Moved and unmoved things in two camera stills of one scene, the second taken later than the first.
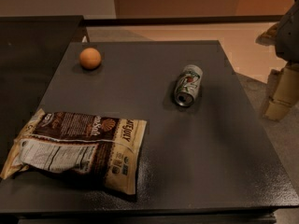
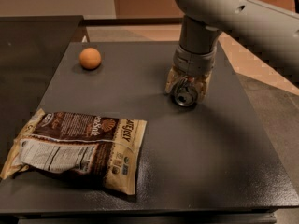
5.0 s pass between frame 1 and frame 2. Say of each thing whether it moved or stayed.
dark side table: stayed
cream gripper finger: moved
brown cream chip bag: stayed
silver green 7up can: stayed
